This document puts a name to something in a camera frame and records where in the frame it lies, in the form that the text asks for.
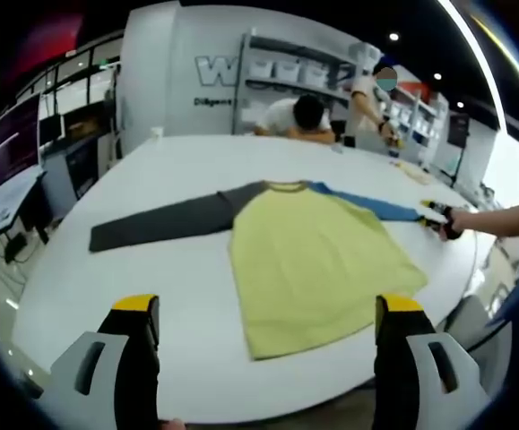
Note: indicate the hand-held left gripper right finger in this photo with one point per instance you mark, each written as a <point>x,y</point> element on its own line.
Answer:
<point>420,385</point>

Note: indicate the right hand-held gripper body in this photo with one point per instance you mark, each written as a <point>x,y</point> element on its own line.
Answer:
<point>452,224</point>

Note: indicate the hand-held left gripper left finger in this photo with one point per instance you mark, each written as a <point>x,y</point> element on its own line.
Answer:
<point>102,385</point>

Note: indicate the yellow grey blue garment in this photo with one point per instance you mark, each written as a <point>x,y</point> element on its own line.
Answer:
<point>313,269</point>

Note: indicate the person's right hand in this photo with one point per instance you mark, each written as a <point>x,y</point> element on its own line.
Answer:
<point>464,222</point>

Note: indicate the person's left hand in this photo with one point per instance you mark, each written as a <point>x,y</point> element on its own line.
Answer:
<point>171,425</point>

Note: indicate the beige cloth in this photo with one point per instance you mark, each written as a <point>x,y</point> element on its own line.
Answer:
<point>413,174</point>

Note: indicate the black tripod stand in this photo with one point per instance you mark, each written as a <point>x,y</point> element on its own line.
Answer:
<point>458,165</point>

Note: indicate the grey mesh chair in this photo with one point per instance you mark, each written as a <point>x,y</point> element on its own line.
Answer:
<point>478,340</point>

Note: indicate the black sign board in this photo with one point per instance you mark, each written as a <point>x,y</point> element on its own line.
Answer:
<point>458,130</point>

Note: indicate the metal shelf rack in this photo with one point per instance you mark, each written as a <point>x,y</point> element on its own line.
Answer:
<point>286,45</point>
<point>420,125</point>

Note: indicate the white crumpled tissue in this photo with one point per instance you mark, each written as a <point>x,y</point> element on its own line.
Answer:
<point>337,148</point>

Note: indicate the red storage box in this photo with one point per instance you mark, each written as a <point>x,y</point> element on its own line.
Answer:
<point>413,92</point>

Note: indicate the white plastic-wrapped bundle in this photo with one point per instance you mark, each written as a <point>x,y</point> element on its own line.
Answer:
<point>365,57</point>

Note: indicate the white storage bin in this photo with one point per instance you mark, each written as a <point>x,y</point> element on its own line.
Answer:
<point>267,71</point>
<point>290,71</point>
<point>317,71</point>

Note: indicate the white office desk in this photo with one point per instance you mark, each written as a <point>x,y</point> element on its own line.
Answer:
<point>8,201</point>

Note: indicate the dark cabinet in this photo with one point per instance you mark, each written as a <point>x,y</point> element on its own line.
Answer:
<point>77,174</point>

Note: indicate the white cup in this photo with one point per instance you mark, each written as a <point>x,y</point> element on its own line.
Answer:
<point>157,134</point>

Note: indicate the large computer monitor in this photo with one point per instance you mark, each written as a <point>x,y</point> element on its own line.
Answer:
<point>12,143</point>

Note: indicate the small computer monitor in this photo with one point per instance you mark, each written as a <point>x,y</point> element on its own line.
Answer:
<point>53,129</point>

